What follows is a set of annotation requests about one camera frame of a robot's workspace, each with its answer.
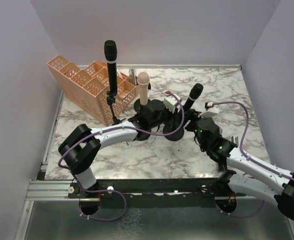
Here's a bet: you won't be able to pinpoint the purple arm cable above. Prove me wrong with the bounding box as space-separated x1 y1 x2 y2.
211 101 294 218
58 91 186 170

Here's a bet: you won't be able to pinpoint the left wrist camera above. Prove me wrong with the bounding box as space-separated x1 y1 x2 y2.
163 91 182 113

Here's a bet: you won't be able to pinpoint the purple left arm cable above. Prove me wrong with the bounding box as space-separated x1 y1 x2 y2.
58 91 186 170

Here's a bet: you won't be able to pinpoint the peach plastic desk organizer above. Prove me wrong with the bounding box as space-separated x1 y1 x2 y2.
46 54 140 126

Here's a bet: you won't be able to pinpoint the black microphone silver grille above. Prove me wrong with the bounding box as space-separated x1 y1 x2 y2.
218 163 227 172

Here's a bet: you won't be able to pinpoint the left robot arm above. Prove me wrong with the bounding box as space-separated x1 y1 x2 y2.
58 94 186 190

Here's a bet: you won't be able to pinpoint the clear ruler in organizer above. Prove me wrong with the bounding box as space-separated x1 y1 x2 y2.
128 68 137 86

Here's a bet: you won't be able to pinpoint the black slim microphone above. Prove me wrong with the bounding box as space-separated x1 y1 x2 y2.
183 83 203 112

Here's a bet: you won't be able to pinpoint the markers in organizer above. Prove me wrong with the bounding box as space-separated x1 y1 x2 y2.
117 70 124 79

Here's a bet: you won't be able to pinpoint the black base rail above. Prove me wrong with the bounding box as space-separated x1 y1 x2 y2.
68 178 232 209

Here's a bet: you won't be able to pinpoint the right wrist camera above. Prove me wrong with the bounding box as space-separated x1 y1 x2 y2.
198 101 219 118

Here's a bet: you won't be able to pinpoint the black round-base stand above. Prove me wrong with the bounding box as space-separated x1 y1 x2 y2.
133 99 151 141
163 125 184 142

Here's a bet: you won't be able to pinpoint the black tripod mic stand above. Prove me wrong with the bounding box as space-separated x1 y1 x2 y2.
106 89 130 146

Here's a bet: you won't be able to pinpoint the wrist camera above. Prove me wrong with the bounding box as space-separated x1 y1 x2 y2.
163 91 182 113
198 101 219 118

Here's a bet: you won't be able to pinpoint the pens in white packet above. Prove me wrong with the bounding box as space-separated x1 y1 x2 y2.
226 135 239 146

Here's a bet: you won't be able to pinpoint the black microphone silver ring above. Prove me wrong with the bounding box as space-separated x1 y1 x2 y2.
104 39 119 95

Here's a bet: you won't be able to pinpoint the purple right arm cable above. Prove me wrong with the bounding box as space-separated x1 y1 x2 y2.
211 101 294 218

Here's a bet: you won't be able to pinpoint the beige microphone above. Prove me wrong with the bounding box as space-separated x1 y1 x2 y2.
137 72 150 106

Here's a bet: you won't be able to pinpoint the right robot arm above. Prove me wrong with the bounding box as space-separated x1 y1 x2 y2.
185 117 294 221

